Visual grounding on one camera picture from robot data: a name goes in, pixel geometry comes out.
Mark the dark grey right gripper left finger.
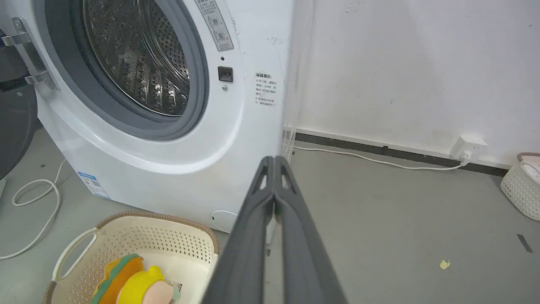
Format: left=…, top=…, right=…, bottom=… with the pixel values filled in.
left=202, top=156, right=275, bottom=304

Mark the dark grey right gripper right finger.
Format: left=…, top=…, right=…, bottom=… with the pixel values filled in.
left=274, top=155, right=347, bottom=304

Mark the white front-load washing machine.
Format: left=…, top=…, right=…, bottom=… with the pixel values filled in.
left=0, top=0, right=296, bottom=234

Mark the dark washing machine door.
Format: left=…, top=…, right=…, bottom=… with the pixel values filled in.
left=0, top=30, right=43, bottom=180

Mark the cream perforated laundry basket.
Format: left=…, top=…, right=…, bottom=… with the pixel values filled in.
left=43, top=211, right=220, bottom=304

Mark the yellow pink plush doll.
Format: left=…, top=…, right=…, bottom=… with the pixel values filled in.
left=117, top=266, right=181, bottom=304

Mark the orange green plush toy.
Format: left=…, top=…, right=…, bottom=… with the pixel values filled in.
left=89, top=253, right=145, bottom=304

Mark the black tape strip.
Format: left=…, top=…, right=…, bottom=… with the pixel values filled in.
left=517, top=233, right=534, bottom=253

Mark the white woven storage basket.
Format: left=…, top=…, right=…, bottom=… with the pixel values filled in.
left=500, top=152, right=540, bottom=221

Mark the white power cable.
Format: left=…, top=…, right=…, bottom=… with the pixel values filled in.
left=291, top=146, right=469, bottom=171

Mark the white wall socket plug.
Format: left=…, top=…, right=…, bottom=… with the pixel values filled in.
left=450, top=135, right=488, bottom=163

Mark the white coiled hose cable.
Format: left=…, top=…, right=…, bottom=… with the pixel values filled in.
left=0, top=158, right=68, bottom=260

